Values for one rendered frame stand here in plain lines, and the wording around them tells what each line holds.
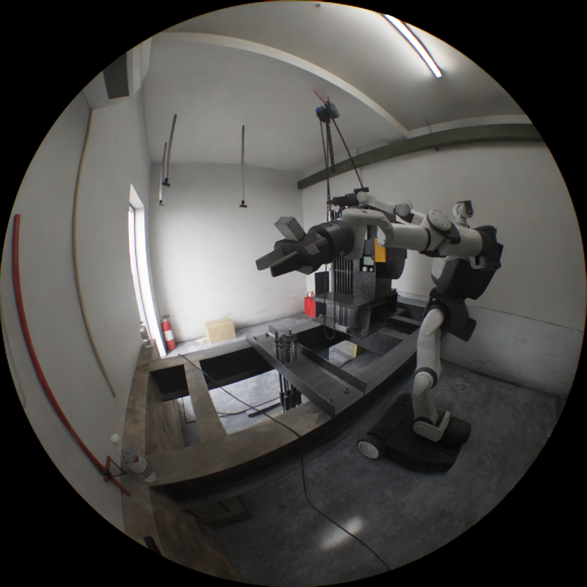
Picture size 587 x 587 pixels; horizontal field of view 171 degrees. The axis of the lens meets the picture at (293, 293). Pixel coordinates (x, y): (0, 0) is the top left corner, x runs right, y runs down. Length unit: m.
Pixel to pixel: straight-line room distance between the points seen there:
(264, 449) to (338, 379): 0.49
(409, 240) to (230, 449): 0.84
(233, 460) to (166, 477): 0.24
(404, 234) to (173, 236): 3.02
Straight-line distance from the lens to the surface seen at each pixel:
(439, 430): 1.32
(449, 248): 0.62
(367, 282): 1.53
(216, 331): 3.03
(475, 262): 0.81
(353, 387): 0.94
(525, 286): 2.48
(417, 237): 0.55
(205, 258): 3.20
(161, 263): 3.18
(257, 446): 0.75
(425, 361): 1.13
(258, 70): 1.82
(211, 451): 0.77
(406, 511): 1.40
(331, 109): 1.74
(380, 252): 1.35
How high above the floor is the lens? 1.28
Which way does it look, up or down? 13 degrees down
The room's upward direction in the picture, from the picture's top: 3 degrees counter-clockwise
